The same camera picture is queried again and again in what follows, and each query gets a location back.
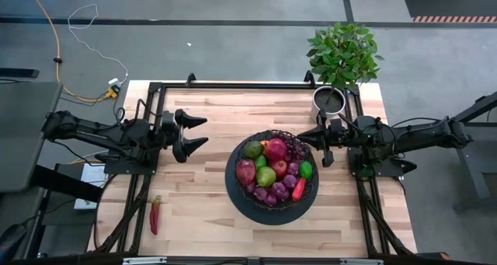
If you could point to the red apple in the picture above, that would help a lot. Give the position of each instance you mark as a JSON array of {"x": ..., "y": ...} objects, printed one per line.
[{"x": 279, "y": 168}]

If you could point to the black hazard-striped floor mat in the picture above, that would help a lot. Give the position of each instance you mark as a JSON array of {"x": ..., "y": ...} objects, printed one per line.
[{"x": 446, "y": 2}]

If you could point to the silver metal bracket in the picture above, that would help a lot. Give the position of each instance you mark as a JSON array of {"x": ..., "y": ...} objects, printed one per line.
[
  {"x": 361, "y": 262},
  {"x": 144, "y": 260}
]

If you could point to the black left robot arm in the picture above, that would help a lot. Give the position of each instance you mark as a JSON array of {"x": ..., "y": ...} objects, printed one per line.
[{"x": 97, "y": 134}]

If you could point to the black woven wicker basket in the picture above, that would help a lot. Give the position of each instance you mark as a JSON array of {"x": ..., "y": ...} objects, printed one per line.
[{"x": 248, "y": 198}]

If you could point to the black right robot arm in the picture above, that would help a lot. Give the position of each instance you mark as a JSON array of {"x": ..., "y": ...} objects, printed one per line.
[{"x": 427, "y": 134}]

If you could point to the black diagonal beam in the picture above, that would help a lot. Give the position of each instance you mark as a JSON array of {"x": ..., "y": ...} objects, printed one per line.
[{"x": 66, "y": 183}]

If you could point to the red pomegranate with crown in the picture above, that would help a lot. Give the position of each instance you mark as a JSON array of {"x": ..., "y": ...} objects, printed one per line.
[{"x": 276, "y": 149}]

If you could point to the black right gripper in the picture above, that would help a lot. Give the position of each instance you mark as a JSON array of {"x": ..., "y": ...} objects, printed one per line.
[{"x": 336, "y": 137}]

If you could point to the green lime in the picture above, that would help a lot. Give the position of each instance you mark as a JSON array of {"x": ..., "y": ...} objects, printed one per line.
[{"x": 306, "y": 170}]

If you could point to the bright green apple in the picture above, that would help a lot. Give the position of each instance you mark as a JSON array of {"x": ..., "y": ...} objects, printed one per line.
[{"x": 260, "y": 162}]

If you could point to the black metal stand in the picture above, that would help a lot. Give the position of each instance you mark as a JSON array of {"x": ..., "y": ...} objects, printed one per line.
[{"x": 477, "y": 109}]

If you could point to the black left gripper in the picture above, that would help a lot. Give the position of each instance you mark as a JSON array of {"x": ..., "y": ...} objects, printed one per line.
[{"x": 169, "y": 129}]

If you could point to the bright red chili pepper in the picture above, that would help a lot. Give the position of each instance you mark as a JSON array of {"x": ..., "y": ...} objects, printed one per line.
[{"x": 298, "y": 190}]

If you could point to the purple grape bunch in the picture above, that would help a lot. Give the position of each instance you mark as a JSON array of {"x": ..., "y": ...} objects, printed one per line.
[
  {"x": 297, "y": 150},
  {"x": 278, "y": 189}
]

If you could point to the round dark woven placemat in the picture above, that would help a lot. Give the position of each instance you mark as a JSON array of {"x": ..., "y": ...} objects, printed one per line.
[{"x": 264, "y": 217}]

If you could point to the black flat bar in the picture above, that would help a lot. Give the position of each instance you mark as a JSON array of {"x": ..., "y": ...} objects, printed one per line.
[{"x": 19, "y": 73}]

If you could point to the dark red chili pepper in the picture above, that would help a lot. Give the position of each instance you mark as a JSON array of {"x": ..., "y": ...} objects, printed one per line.
[{"x": 155, "y": 216}]

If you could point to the grey desk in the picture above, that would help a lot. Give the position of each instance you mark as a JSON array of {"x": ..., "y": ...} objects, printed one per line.
[{"x": 23, "y": 133}]

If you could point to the white box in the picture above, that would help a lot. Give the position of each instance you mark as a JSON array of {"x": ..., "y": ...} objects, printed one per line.
[{"x": 93, "y": 175}]

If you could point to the green plant in white pot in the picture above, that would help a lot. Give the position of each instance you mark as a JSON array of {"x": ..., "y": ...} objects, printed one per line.
[{"x": 341, "y": 55}]

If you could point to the green pear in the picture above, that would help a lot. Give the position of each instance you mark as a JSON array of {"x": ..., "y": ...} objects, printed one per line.
[{"x": 266, "y": 176}]

